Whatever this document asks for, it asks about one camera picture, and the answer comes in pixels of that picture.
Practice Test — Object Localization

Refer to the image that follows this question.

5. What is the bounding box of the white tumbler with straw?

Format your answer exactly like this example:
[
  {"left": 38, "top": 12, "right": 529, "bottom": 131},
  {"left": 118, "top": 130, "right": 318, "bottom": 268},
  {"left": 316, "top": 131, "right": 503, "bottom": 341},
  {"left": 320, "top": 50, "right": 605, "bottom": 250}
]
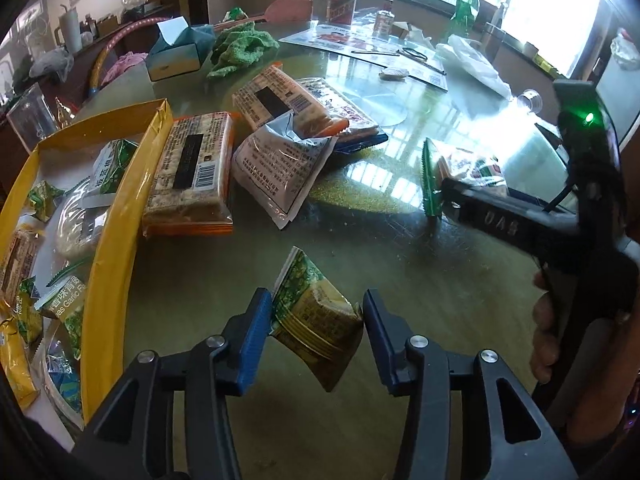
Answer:
[{"left": 54, "top": 4, "right": 83, "bottom": 53}]

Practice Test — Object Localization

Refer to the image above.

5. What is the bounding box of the orange barcode cracker packet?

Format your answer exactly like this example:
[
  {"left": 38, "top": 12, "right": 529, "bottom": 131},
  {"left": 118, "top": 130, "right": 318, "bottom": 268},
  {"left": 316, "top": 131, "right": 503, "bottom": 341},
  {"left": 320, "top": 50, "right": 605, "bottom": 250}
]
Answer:
[{"left": 141, "top": 112, "right": 241, "bottom": 238}]

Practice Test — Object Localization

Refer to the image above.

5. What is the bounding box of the pink cloth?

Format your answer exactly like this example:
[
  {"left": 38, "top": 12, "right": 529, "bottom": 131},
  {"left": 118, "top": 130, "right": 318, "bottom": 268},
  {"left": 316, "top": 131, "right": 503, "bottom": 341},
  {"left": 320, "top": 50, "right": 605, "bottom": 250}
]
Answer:
[{"left": 102, "top": 51, "right": 148, "bottom": 86}]

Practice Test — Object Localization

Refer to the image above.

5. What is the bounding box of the green cloth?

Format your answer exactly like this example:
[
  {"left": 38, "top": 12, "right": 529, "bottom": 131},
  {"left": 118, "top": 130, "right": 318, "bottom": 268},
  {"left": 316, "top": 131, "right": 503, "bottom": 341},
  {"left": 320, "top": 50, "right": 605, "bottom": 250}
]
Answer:
[{"left": 206, "top": 7, "right": 281, "bottom": 79}]

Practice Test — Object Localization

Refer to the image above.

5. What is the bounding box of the teal tissue box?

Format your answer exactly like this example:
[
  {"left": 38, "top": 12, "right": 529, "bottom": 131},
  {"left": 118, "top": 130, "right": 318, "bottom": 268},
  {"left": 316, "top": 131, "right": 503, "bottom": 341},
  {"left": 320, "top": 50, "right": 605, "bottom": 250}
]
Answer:
[{"left": 146, "top": 17, "right": 217, "bottom": 82}]

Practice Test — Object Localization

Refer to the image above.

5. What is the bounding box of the pink hand fan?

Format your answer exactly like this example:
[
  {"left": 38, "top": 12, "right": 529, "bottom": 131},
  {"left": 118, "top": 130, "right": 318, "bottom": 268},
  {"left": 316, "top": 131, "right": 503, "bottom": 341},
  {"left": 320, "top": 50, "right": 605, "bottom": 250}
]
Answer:
[{"left": 265, "top": 0, "right": 313, "bottom": 23}]

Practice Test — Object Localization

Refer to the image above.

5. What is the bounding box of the blue green snack packet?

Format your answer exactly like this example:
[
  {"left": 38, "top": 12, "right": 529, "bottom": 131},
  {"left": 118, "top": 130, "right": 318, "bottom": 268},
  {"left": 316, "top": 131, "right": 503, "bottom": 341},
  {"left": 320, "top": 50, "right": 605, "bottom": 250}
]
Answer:
[{"left": 42, "top": 337, "right": 86, "bottom": 416}]

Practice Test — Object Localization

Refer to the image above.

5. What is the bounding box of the silver white snack packet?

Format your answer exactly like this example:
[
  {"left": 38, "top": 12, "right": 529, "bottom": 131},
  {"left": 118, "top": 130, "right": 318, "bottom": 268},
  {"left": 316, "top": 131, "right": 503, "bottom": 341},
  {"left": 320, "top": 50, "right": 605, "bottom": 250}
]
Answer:
[{"left": 231, "top": 109, "right": 338, "bottom": 231}]

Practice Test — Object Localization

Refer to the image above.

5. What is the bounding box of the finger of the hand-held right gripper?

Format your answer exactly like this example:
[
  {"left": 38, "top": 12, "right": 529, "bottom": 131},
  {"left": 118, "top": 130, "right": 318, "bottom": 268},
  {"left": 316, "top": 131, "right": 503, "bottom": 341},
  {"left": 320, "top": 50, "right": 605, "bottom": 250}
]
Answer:
[{"left": 440, "top": 180, "right": 482, "bottom": 225}]

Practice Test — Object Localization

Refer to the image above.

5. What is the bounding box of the small orange cracker packet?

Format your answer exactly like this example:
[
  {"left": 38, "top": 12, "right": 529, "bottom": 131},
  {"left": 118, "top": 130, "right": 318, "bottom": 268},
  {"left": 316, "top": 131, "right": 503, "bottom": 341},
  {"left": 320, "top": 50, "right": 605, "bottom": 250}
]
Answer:
[{"left": 0, "top": 229, "right": 43, "bottom": 301}]

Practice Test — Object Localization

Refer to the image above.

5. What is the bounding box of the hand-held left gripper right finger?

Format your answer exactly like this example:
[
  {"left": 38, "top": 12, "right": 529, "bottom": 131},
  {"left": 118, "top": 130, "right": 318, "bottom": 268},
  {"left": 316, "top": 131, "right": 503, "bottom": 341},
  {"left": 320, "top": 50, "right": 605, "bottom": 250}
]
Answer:
[{"left": 362, "top": 289, "right": 581, "bottom": 480}]

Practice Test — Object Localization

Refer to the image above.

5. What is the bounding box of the printed placemat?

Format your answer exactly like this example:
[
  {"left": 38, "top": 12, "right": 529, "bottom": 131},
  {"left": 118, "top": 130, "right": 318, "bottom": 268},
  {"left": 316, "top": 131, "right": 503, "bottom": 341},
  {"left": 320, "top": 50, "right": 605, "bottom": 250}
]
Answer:
[{"left": 277, "top": 24, "right": 448, "bottom": 92}]

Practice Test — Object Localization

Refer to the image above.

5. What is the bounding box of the yellow snack packet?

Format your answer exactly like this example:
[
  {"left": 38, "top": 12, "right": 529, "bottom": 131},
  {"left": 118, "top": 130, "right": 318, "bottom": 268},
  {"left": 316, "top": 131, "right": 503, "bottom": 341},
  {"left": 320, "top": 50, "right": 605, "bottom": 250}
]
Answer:
[{"left": 0, "top": 300, "right": 41, "bottom": 408}]

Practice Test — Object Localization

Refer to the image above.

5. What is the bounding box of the grey plastic bag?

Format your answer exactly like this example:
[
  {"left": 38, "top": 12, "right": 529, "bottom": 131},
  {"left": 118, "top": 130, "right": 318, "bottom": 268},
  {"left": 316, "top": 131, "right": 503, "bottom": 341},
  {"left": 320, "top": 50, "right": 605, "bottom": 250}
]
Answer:
[{"left": 30, "top": 50, "right": 75, "bottom": 78}]

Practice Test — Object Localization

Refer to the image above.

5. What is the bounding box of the clear round cracker packet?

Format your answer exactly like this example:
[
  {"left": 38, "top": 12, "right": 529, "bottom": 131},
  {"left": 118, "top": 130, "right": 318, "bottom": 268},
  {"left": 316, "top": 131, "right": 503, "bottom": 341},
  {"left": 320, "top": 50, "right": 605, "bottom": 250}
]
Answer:
[{"left": 54, "top": 187, "right": 113, "bottom": 261}]

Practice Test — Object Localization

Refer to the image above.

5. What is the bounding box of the window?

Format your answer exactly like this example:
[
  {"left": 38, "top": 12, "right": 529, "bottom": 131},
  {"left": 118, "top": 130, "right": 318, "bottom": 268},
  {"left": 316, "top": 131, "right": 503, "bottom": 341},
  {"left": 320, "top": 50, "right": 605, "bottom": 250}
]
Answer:
[{"left": 345, "top": 0, "right": 611, "bottom": 81}]

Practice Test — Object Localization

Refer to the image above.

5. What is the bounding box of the clear glass cup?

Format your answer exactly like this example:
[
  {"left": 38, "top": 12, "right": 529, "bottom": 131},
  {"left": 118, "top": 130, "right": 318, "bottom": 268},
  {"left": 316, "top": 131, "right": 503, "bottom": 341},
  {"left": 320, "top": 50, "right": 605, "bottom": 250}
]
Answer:
[{"left": 517, "top": 89, "right": 546, "bottom": 113}]

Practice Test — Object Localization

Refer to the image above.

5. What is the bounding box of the small glass bottle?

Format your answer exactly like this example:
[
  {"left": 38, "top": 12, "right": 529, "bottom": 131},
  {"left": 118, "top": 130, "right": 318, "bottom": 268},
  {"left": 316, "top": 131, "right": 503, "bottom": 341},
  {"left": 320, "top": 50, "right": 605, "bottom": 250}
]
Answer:
[{"left": 375, "top": 0, "right": 397, "bottom": 37}]

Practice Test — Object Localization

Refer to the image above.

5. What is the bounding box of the green yellow pea packet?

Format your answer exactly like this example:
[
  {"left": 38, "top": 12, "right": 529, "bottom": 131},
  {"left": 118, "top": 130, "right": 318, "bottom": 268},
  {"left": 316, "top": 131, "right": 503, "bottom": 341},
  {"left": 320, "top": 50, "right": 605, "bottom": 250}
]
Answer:
[{"left": 269, "top": 246, "right": 365, "bottom": 393}]

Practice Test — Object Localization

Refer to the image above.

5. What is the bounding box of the white green tea packet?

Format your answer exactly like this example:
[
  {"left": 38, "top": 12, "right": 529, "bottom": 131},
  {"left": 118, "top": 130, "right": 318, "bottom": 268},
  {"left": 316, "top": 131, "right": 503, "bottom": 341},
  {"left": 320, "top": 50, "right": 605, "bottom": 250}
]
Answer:
[{"left": 82, "top": 139, "right": 140, "bottom": 208}]

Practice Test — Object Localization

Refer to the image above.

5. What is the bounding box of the green garlic pea packet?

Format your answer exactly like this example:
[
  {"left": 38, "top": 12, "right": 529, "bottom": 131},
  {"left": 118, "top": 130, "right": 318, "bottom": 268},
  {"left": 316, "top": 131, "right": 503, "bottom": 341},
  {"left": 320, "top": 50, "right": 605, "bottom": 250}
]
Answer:
[{"left": 37, "top": 275, "right": 91, "bottom": 361}]

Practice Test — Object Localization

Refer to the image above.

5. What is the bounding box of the green edged rice cracker packet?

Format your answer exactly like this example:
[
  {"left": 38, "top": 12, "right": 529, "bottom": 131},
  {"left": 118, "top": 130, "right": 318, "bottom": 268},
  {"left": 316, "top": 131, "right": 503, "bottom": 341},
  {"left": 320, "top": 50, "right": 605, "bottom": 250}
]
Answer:
[{"left": 421, "top": 139, "right": 508, "bottom": 218}]

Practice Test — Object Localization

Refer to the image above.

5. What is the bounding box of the person's right hand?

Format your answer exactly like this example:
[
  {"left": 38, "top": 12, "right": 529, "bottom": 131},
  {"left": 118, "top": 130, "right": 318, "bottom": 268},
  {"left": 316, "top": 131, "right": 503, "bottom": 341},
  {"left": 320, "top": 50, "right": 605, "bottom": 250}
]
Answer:
[{"left": 531, "top": 269, "right": 563, "bottom": 383}]

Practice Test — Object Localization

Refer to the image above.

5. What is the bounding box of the colourful hula hoop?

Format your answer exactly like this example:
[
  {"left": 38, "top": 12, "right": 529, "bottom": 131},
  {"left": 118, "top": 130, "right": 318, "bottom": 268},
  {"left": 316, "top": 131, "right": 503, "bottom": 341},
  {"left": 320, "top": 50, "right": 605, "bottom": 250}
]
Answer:
[{"left": 90, "top": 14, "right": 173, "bottom": 103}]

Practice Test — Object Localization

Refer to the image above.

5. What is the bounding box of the yellow cardboard tray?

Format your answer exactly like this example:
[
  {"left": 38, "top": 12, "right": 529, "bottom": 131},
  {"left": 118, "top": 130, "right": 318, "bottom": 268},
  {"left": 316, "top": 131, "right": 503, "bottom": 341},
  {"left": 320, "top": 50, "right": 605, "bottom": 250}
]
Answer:
[{"left": 0, "top": 99, "right": 173, "bottom": 426}]

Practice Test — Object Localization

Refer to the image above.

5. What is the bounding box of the green plastic bottle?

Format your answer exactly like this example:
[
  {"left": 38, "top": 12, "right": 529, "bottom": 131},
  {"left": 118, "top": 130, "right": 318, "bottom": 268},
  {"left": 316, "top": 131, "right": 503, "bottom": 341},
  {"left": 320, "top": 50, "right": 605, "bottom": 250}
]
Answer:
[{"left": 450, "top": 0, "right": 481, "bottom": 31}]

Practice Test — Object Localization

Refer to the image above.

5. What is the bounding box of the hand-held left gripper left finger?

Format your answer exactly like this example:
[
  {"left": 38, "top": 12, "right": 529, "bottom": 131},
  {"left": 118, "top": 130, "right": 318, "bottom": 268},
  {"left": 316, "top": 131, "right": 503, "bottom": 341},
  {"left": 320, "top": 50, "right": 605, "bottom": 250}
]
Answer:
[{"left": 70, "top": 287, "right": 273, "bottom": 480}]

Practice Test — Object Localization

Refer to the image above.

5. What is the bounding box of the white plastic bag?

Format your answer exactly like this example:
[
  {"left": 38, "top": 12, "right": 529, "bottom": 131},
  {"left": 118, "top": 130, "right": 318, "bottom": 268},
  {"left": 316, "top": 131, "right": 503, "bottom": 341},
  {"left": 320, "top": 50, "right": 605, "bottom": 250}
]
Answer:
[{"left": 435, "top": 34, "right": 513, "bottom": 100}]

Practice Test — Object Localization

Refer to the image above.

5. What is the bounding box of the red label liquor bottle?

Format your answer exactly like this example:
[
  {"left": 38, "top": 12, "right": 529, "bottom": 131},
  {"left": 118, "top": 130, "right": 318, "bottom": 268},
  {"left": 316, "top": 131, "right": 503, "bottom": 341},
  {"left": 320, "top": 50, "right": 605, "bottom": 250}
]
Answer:
[{"left": 327, "top": 0, "right": 358, "bottom": 25}]

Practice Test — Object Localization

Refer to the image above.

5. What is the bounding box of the small green pea packet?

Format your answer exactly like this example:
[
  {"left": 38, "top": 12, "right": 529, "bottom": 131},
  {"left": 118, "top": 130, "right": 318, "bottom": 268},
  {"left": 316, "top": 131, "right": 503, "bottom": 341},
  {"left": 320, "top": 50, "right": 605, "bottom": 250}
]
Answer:
[
  {"left": 15, "top": 277, "right": 46, "bottom": 346},
  {"left": 25, "top": 181, "right": 66, "bottom": 222}
]

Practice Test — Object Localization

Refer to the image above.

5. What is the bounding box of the clear acrylic box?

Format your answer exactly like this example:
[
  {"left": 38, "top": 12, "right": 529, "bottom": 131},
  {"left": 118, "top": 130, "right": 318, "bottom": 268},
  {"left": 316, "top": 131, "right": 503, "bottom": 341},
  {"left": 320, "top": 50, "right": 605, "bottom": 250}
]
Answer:
[{"left": 6, "top": 82, "right": 58, "bottom": 141}]

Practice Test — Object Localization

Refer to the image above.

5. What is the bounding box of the clear noodle package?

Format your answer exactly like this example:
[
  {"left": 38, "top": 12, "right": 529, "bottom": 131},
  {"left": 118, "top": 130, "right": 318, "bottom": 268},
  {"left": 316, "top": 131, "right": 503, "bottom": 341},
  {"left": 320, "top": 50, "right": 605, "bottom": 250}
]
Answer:
[{"left": 300, "top": 77, "right": 390, "bottom": 153}]

